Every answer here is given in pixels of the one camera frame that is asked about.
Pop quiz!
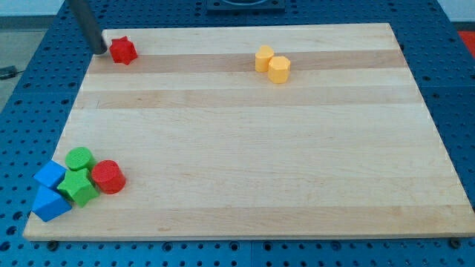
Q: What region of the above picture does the red star block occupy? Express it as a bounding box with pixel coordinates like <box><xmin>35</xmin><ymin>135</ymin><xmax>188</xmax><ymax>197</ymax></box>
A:
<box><xmin>109</xmin><ymin>36</ymin><xmax>138</xmax><ymax>65</ymax></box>

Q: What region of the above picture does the green star block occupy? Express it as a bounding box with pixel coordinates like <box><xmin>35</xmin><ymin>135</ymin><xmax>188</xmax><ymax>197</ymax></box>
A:
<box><xmin>56</xmin><ymin>168</ymin><xmax>99</xmax><ymax>207</ymax></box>

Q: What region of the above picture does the wooden board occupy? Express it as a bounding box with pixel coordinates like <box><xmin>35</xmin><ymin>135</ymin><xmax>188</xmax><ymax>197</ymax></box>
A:
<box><xmin>24</xmin><ymin>23</ymin><xmax>474</xmax><ymax>241</ymax></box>

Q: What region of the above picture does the yellow hexagon block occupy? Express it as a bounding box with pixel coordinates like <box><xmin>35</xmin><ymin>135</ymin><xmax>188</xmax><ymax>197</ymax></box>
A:
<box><xmin>267</xmin><ymin>56</ymin><xmax>291</xmax><ymax>84</ymax></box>

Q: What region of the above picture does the yellow heart block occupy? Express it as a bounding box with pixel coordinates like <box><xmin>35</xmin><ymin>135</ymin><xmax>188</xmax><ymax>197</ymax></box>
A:
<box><xmin>255</xmin><ymin>44</ymin><xmax>275</xmax><ymax>73</ymax></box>

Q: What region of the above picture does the red cylinder block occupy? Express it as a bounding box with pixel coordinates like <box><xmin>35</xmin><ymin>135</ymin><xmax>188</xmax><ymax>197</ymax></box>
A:
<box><xmin>91</xmin><ymin>159</ymin><xmax>126</xmax><ymax>194</ymax></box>

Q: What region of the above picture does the green cylinder block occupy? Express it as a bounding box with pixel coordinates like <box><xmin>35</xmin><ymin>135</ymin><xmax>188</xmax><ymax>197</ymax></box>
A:
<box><xmin>65</xmin><ymin>147</ymin><xmax>97</xmax><ymax>171</ymax></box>

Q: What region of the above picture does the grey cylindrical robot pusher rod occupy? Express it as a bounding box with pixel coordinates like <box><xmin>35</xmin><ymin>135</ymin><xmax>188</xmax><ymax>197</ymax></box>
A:
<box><xmin>67</xmin><ymin>0</ymin><xmax>108</xmax><ymax>55</ymax></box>

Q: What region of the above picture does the blue cube block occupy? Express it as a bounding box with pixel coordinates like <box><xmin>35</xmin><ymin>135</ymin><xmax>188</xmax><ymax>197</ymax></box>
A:
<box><xmin>33</xmin><ymin>160</ymin><xmax>67</xmax><ymax>189</ymax></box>

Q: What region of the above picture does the blue triangular block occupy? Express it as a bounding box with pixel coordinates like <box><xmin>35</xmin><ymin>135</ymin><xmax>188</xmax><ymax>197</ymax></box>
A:
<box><xmin>32</xmin><ymin>185</ymin><xmax>72</xmax><ymax>222</ymax></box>

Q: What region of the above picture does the black device on floor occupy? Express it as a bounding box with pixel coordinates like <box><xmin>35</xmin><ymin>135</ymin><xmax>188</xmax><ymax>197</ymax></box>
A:
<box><xmin>0</xmin><ymin>65</ymin><xmax>18</xmax><ymax>80</ymax></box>

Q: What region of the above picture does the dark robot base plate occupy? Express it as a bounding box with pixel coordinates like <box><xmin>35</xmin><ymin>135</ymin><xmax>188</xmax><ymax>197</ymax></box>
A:
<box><xmin>206</xmin><ymin>0</ymin><xmax>286</xmax><ymax>12</ymax></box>

